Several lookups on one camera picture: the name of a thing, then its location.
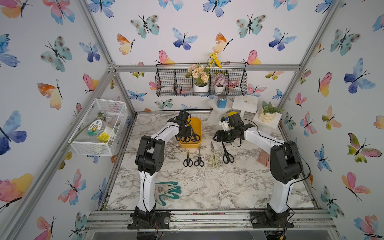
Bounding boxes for small black scissors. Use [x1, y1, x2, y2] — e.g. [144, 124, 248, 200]
[194, 149, 205, 167]
[183, 151, 194, 167]
[176, 126, 201, 143]

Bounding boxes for yellow plastic storage box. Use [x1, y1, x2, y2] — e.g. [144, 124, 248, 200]
[179, 117, 203, 149]

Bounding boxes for large black scissors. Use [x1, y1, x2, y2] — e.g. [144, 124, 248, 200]
[222, 142, 235, 164]

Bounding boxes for cream handled kitchen scissors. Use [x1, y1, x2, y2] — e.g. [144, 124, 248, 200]
[208, 142, 222, 168]

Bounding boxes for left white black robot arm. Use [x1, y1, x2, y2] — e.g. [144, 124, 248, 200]
[135, 111, 192, 217]

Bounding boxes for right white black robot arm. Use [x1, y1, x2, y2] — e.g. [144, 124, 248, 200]
[213, 113, 303, 214]

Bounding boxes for white tiered display stand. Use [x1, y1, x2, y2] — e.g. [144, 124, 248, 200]
[207, 95, 282, 135]

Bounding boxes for blue tin can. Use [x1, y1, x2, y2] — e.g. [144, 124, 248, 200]
[217, 94, 227, 109]

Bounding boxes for succulent in cream pot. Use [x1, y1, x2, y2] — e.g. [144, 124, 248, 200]
[258, 101, 284, 123]

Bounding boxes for pink striped cloth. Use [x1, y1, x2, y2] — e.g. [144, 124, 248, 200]
[257, 150, 271, 168]

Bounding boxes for purple flowers white pot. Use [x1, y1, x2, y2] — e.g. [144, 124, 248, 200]
[213, 72, 229, 93]

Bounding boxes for peach flowers white pot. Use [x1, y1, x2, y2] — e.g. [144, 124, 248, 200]
[186, 64, 210, 93]

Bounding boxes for yellow artificial flower sprig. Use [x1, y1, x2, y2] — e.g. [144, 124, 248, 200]
[208, 52, 222, 69]

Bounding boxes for green lid yellow jar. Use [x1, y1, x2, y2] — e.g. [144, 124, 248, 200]
[88, 120, 115, 144]

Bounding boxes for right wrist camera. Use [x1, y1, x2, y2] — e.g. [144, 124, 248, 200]
[219, 118, 231, 132]

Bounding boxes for black wire wall basket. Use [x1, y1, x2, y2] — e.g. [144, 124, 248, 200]
[155, 62, 248, 97]

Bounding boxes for clear acrylic wall box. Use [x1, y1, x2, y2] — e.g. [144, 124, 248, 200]
[68, 99, 128, 157]

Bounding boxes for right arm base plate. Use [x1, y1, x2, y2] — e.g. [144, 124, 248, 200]
[250, 204, 294, 229]

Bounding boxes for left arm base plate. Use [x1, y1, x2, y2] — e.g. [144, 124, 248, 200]
[127, 207, 171, 230]

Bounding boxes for aluminium front rail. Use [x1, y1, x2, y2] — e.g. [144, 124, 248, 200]
[85, 209, 336, 232]

